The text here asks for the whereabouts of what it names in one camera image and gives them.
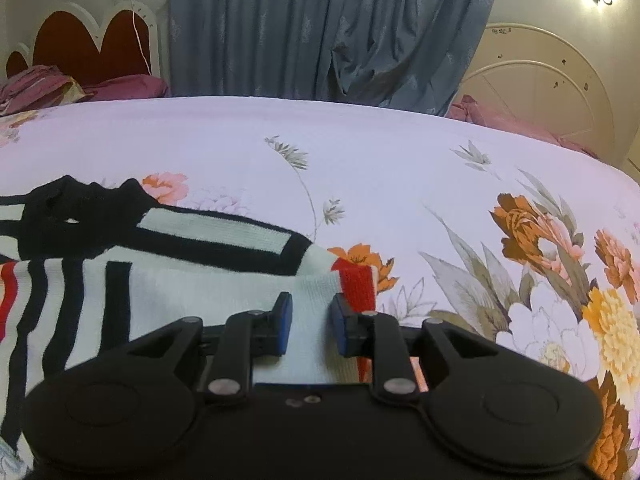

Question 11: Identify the striped knitted sweater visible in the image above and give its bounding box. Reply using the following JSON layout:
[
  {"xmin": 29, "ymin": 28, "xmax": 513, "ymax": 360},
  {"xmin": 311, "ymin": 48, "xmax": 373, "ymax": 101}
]
[{"xmin": 0, "ymin": 175, "xmax": 380, "ymax": 466}]

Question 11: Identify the pink pillow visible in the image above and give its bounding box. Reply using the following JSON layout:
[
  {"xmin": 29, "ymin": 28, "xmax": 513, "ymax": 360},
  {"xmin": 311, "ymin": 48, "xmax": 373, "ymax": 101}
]
[{"xmin": 82, "ymin": 74, "xmax": 170, "ymax": 103}]

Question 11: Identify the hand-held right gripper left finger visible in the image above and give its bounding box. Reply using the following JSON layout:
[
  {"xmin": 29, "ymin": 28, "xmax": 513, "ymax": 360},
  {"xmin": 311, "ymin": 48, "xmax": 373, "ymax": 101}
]
[{"xmin": 120, "ymin": 291, "xmax": 294, "ymax": 407}]

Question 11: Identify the folded pink blanket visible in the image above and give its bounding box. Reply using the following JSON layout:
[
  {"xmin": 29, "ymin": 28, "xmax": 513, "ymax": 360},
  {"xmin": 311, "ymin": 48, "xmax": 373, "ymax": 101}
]
[{"xmin": 0, "ymin": 65, "xmax": 90, "ymax": 115}]

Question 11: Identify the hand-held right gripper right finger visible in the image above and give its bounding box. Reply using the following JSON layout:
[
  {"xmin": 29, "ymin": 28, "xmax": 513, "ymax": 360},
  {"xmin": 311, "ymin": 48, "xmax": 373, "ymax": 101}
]
[{"xmin": 327, "ymin": 292, "xmax": 482, "ymax": 407}]

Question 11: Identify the floral bedsheet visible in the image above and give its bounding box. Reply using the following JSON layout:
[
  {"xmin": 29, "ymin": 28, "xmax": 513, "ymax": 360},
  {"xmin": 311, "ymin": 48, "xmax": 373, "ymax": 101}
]
[{"xmin": 0, "ymin": 96, "xmax": 640, "ymax": 480}]

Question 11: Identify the white hanging cable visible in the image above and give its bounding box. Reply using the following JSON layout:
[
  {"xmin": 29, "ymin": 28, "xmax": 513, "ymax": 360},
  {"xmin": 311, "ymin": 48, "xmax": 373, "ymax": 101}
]
[{"xmin": 127, "ymin": 0, "xmax": 152, "ymax": 77}]

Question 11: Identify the blue curtain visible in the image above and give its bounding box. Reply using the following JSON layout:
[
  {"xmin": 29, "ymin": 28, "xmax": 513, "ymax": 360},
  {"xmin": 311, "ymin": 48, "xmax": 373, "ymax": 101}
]
[{"xmin": 167, "ymin": 0, "xmax": 505, "ymax": 117}]

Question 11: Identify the red and white headboard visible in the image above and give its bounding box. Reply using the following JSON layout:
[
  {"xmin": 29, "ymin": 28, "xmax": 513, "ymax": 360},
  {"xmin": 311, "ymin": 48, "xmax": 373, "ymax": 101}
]
[{"xmin": 5, "ymin": 1, "xmax": 162, "ymax": 86}]

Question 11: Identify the pink cloth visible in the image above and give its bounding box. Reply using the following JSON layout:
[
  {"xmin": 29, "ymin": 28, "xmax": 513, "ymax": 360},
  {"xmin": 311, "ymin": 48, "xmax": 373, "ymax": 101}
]
[{"xmin": 445, "ymin": 94, "xmax": 598, "ymax": 158}]

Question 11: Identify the cream arched bed board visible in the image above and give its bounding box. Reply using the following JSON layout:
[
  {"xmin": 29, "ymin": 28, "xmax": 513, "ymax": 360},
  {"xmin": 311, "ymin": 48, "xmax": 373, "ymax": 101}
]
[{"xmin": 459, "ymin": 22, "xmax": 617, "ymax": 161}]

